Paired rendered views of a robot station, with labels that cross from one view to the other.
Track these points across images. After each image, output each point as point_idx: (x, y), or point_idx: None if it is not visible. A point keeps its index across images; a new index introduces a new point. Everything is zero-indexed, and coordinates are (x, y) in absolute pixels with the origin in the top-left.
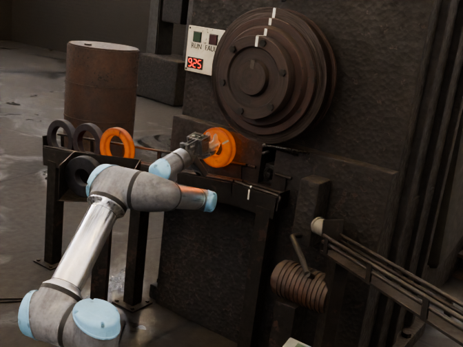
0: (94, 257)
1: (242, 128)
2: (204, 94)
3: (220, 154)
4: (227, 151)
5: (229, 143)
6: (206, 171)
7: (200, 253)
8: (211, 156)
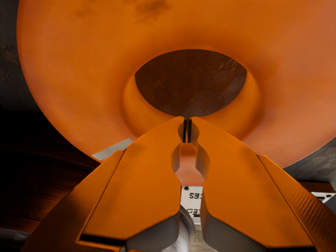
0: None
1: (9, 238)
2: None
3: (126, 77)
4: (66, 108)
5: (84, 147)
6: None
7: None
8: (231, 39)
